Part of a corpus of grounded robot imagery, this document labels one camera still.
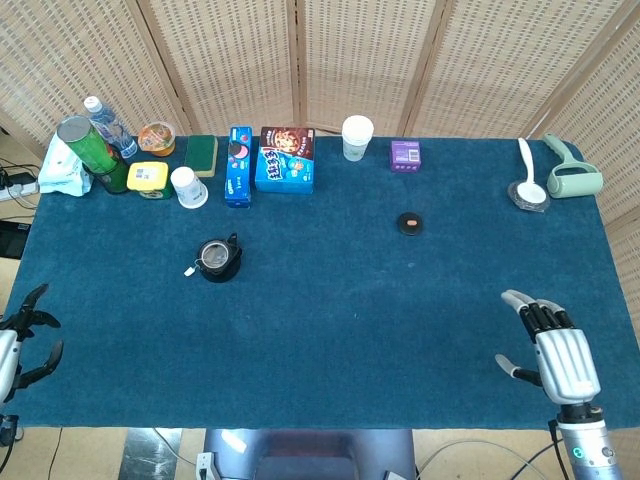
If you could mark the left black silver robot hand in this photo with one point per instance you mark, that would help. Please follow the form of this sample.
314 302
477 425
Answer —
7 355

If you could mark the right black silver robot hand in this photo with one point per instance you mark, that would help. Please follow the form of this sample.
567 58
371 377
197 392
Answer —
567 362

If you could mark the grey pyramid tea bag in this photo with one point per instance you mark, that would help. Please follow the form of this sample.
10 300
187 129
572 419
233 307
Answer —
215 256

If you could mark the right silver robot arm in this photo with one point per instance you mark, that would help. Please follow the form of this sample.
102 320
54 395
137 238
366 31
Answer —
590 450

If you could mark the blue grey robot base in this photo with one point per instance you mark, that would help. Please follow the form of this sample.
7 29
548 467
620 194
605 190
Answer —
310 452

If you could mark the upturned white paper cup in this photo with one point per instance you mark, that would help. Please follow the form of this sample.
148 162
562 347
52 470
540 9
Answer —
190 190

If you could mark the orange jelly cup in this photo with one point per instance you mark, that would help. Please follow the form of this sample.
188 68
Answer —
157 137

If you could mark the black caster wheel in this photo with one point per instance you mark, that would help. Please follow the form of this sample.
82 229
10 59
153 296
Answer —
18 434

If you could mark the black box on floor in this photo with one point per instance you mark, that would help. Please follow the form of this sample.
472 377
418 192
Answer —
12 240

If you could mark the white power strip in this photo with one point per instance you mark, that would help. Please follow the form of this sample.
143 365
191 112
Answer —
17 191

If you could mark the white plastic spoon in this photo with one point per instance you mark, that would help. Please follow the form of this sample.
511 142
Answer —
531 190

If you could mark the black power adapter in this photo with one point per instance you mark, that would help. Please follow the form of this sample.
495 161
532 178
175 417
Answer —
21 178

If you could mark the pale green lint roller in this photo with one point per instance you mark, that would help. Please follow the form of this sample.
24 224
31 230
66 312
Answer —
575 182

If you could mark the white wet wipes pack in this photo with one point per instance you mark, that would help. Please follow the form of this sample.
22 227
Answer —
56 172

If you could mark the black lid with orange knob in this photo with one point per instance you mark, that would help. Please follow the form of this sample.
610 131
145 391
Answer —
410 228

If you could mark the blue table cloth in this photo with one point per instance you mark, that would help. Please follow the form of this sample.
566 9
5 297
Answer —
350 325

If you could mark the green cylindrical can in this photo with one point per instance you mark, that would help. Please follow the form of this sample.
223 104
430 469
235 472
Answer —
90 147

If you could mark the yellow container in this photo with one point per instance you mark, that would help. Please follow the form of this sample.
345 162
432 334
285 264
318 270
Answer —
147 176

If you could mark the clear plastic water bottle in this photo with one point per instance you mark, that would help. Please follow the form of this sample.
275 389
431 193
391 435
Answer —
112 127

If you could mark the purple cardboard box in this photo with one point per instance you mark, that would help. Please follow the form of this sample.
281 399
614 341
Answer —
405 156

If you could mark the green and yellow sponge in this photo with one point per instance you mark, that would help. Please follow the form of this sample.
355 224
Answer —
201 154

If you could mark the blue Oreo box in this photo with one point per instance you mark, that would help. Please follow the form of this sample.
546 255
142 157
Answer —
238 170

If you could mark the blue chocolate cookie box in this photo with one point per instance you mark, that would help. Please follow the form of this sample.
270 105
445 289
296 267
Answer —
285 165

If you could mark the white connector bracket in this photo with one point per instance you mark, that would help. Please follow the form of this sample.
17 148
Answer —
204 465

